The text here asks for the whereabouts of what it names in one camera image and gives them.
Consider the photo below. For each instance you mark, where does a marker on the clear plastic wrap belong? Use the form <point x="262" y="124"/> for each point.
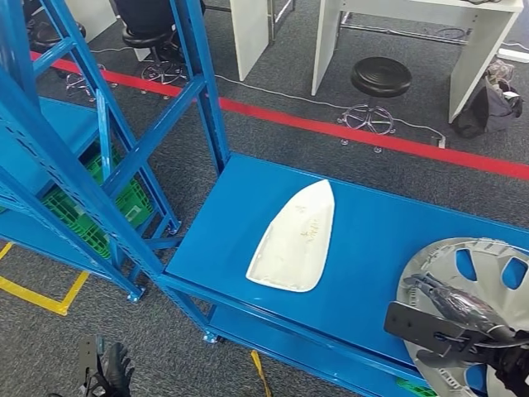
<point x="467" y="307"/>

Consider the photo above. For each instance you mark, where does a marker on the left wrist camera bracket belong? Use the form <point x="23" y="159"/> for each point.
<point x="87" y="356"/>

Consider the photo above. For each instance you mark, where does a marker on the white cabinet panel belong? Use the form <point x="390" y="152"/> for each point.
<point x="90" y="16"/>

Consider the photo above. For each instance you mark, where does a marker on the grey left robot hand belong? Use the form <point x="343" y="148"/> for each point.
<point x="115" y="372"/>

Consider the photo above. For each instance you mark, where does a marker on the black bag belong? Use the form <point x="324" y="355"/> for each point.
<point x="491" y="107"/>

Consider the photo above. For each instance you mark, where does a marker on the white plastic cover part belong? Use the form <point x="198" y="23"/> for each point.
<point x="293" y="246"/>

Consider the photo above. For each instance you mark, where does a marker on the black round stool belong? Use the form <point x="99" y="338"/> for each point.
<point x="146" y="38"/>
<point x="43" y="34"/>
<point x="380" y="77"/>

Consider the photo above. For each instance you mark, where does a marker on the green plastic crate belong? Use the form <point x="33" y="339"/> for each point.
<point x="413" y="390"/>
<point x="132" y="205"/>

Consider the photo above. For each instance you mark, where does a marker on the blue metal shelf rack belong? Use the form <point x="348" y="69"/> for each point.
<point x="372" y="246"/>
<point x="70" y="123"/>

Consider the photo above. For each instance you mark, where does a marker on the white desk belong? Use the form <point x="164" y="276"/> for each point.
<point x="326" y="44"/>
<point x="247" y="33"/>

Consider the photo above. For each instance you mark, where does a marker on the white power strip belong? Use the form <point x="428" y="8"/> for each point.
<point x="515" y="55"/>

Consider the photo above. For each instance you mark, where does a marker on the silver wheel hubcap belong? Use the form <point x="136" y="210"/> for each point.
<point x="487" y="263"/>

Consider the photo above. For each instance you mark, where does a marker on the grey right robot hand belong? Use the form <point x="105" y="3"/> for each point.
<point x="496" y="329"/>

